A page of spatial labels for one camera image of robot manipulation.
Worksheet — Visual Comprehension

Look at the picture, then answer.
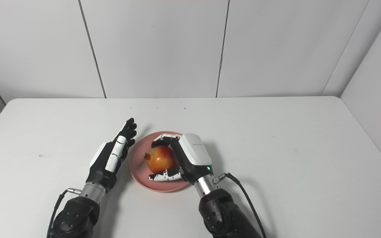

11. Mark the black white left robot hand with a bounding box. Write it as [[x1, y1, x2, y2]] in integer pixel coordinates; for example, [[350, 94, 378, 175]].
[[86, 118, 137, 194]]

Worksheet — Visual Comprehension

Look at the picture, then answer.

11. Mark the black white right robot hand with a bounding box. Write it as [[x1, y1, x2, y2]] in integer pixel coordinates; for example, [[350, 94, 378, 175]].
[[148, 133, 213, 185]]

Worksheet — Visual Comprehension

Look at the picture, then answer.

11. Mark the red yellow pomegranate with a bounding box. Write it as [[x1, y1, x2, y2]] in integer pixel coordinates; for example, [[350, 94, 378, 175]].
[[144, 145, 179, 174]]

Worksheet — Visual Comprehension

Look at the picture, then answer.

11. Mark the pink round plate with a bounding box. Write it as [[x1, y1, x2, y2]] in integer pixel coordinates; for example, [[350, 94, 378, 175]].
[[129, 131, 192, 193]]

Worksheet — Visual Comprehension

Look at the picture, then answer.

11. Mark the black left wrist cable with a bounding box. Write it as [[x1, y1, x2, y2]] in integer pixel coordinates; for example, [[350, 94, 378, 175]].
[[47, 188, 82, 238]]

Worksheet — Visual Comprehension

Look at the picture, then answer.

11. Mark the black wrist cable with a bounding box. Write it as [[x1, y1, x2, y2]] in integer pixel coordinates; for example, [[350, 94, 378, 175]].
[[47, 188, 82, 238], [213, 173, 267, 238]]

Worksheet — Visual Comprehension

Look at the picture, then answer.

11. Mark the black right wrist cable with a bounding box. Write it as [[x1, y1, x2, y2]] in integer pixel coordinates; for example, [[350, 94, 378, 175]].
[[213, 173, 267, 238]]

